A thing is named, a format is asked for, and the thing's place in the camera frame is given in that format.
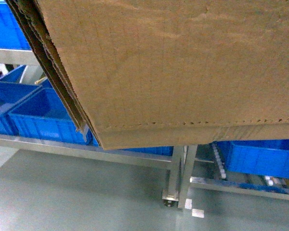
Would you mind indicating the brown cardboard box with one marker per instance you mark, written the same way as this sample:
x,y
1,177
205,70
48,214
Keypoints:
x,y
144,73

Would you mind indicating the blue plastic bin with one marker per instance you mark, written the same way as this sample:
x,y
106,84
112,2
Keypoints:
x,y
43,116
11,95
11,35
267,158

